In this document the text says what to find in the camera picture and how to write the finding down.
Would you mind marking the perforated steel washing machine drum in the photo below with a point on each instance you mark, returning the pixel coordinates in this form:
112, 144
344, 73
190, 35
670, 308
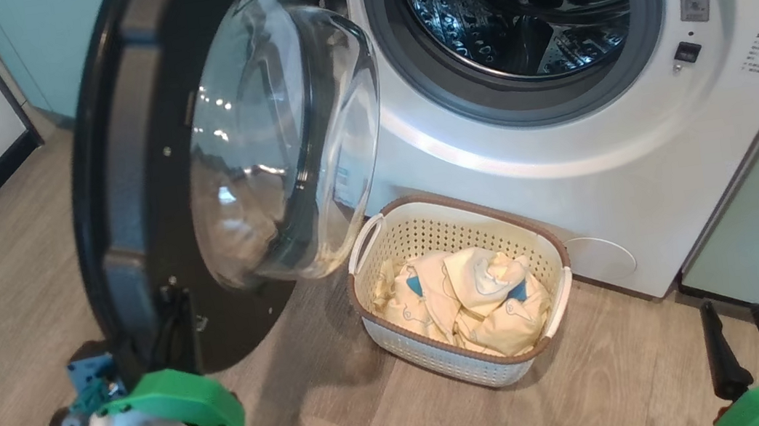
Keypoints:
514, 12

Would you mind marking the pale yellow bear-print garment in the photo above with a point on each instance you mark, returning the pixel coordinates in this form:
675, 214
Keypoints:
480, 280

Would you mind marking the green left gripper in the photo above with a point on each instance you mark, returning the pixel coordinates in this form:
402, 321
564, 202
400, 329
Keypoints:
184, 400

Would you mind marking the white front-load washing machine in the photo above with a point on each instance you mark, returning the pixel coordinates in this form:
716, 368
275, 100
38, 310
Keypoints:
569, 203

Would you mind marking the pale yellow garment blue patches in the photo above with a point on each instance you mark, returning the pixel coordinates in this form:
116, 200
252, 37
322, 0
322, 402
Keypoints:
422, 310

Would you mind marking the black round glass washer door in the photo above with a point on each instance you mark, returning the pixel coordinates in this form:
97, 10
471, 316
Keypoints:
138, 164

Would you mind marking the round white filter cover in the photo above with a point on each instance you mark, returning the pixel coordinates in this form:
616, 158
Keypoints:
602, 257

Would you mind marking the grey rubber door seal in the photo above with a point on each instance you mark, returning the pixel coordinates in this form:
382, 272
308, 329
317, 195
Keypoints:
396, 57

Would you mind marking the cream perforated laundry basket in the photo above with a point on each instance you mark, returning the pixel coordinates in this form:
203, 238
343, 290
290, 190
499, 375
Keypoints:
443, 358

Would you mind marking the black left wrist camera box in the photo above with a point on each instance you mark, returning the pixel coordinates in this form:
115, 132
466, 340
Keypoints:
93, 350

